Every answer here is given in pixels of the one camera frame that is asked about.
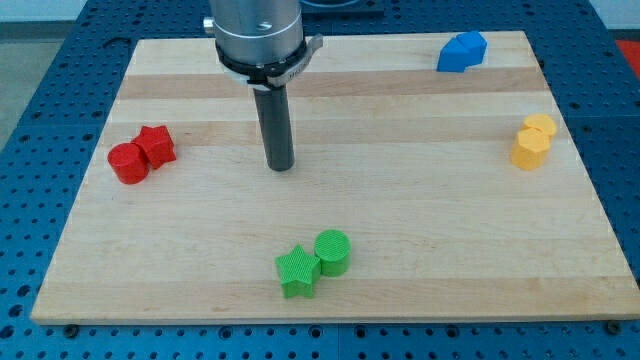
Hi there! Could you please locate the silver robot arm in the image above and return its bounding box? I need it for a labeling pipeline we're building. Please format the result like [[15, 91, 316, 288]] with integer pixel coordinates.
[[203, 0, 323, 91]]

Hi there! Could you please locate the light wooden board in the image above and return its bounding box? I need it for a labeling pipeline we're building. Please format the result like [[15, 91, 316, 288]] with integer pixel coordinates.
[[31, 31, 639, 325]]

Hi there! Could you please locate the green cylinder block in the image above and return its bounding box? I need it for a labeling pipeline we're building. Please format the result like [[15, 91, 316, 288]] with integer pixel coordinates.
[[314, 229, 351, 277]]

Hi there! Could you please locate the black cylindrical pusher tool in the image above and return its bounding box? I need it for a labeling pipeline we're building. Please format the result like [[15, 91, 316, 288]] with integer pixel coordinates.
[[253, 87, 295, 172]]

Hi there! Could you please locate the green star block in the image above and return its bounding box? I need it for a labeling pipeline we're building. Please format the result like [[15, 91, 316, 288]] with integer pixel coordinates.
[[275, 245, 321, 299]]

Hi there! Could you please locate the red star block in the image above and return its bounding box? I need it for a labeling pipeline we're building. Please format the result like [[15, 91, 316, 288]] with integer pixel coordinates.
[[132, 125, 177, 169]]

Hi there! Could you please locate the blue cube block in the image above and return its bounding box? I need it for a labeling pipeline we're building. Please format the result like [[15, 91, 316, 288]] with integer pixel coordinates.
[[436, 37, 471, 73]]

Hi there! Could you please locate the red cylinder block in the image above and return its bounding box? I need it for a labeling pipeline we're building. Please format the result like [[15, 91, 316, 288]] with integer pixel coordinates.
[[107, 143, 149, 185]]

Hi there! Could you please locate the blue pentagon block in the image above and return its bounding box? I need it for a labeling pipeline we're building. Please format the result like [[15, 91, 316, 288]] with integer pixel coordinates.
[[456, 30, 487, 66]]

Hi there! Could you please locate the yellow hexagon block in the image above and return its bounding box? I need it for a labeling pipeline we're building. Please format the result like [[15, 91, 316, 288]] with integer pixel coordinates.
[[510, 128, 551, 171]]

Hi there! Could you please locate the yellow cylinder block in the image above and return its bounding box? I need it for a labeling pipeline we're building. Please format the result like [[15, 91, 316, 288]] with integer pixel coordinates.
[[521, 113, 558, 141]]

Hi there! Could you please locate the blue perforated table plate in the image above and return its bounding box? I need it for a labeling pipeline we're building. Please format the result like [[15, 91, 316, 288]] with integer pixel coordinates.
[[1, 0, 639, 359]]

